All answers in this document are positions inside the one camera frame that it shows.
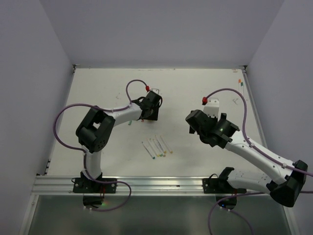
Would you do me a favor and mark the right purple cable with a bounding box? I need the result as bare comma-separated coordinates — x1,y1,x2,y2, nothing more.
201,88,313,235

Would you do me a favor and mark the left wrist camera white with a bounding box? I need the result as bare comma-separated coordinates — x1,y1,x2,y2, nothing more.
151,88,160,94

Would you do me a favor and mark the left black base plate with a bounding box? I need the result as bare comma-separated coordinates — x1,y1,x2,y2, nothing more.
72,178,116,194

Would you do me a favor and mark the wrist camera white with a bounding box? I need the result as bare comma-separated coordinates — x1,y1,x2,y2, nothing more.
202,97,220,119
151,88,160,94

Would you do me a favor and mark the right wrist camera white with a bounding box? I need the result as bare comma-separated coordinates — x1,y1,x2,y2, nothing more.
202,97,220,119

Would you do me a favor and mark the orange cap marker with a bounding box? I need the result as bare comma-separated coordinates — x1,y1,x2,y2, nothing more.
238,79,243,93

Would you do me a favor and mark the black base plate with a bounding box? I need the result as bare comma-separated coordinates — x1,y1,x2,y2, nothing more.
72,178,116,194
202,178,247,194

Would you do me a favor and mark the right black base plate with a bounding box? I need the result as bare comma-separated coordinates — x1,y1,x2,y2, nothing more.
202,178,247,194

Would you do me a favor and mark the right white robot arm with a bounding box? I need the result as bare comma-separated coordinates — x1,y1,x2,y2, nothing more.
185,110,308,208

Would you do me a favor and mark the dark green cap marker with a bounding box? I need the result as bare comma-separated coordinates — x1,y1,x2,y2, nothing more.
240,82,245,97

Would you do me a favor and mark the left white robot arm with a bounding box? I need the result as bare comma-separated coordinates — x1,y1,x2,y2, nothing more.
73,91,162,193

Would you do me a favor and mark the light green cap marker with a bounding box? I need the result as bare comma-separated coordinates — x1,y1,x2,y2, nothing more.
150,139,164,157

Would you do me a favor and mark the teal green marker pen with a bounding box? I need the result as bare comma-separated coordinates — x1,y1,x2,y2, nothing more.
141,141,155,159

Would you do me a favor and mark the aluminium rail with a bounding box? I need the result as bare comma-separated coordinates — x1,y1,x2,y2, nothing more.
31,176,209,196

